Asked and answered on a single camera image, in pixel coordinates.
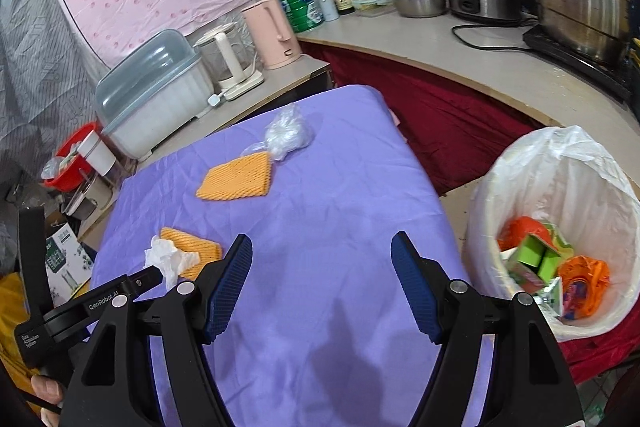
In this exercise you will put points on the crumpled clear plastic bag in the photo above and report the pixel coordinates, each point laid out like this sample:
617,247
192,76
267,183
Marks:
287,129

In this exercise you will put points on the bin with white liner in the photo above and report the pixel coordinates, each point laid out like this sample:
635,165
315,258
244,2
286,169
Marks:
530,172

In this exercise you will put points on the orange snack packet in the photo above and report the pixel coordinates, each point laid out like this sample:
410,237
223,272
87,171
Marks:
585,284

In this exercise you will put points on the black induction cooker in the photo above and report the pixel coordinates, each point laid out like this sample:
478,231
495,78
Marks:
575,57

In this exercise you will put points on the white box with blue lid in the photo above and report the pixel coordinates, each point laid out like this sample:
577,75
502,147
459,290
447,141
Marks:
150,92

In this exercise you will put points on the white plug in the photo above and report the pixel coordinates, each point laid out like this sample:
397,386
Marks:
216,100

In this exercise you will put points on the grey striped curtain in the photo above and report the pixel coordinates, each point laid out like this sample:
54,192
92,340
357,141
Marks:
40,67

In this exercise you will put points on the red plastic bag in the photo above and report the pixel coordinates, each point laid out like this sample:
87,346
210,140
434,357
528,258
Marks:
525,229

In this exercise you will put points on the dark red cloth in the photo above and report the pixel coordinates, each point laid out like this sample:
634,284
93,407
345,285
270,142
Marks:
440,107

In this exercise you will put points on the red bag under bin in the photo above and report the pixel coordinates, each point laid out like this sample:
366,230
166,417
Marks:
605,347

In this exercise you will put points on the yellow green packet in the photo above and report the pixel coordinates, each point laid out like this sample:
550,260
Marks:
559,237

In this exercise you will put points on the large orange sponge cloth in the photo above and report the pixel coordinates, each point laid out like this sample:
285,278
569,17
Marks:
235,177

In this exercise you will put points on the purple table cloth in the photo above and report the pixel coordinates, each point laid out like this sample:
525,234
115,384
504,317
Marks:
310,207

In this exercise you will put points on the white lidded jar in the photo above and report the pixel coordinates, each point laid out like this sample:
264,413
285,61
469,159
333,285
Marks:
97,152

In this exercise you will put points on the glass container with green lid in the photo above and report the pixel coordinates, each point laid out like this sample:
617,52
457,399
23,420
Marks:
372,2

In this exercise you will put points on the green white carton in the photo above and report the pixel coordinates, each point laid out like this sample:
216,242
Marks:
527,282

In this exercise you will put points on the white green cardboard box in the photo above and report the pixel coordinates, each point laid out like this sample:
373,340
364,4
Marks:
65,257

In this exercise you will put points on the red basin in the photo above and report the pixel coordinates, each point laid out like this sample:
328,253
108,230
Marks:
62,177

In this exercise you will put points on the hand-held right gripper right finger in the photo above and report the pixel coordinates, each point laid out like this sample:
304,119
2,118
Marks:
416,289

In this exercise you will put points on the pink kettle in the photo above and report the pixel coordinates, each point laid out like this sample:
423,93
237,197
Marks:
270,32

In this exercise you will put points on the green can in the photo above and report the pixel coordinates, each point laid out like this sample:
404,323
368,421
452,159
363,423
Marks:
297,9

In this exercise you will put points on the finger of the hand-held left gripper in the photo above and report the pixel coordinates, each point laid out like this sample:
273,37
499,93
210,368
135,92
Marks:
145,281

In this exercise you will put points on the person's left hand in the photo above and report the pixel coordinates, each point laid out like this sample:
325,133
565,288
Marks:
47,394

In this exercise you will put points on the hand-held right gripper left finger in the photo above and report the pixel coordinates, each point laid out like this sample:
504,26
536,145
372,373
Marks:
227,294

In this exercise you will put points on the small orange sponge cloth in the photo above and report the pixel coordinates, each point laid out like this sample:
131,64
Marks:
200,249

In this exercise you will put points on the small white tissue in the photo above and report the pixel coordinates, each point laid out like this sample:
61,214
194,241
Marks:
167,257

